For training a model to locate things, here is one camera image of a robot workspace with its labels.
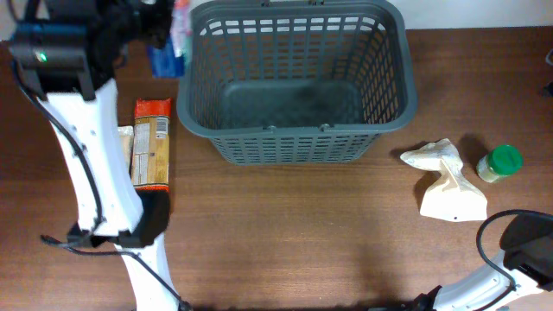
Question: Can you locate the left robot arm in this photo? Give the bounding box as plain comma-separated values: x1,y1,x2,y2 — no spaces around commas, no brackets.
8,0,189,310

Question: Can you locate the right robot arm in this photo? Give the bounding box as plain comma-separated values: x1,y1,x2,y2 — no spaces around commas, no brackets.
411,209,552,310

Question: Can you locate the grey plastic basket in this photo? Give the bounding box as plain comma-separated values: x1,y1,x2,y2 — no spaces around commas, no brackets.
176,0,417,166

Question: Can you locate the beige pouch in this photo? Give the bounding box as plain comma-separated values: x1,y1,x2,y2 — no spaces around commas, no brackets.
118,126,134,173
400,138,487,222

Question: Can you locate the green lid jar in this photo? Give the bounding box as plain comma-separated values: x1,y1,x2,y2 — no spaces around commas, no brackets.
476,144,524,183

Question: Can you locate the blue cardboard box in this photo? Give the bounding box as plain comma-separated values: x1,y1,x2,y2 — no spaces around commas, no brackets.
145,0,194,79

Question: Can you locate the orange pasta package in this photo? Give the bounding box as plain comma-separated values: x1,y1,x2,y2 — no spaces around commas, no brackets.
131,98,172,193

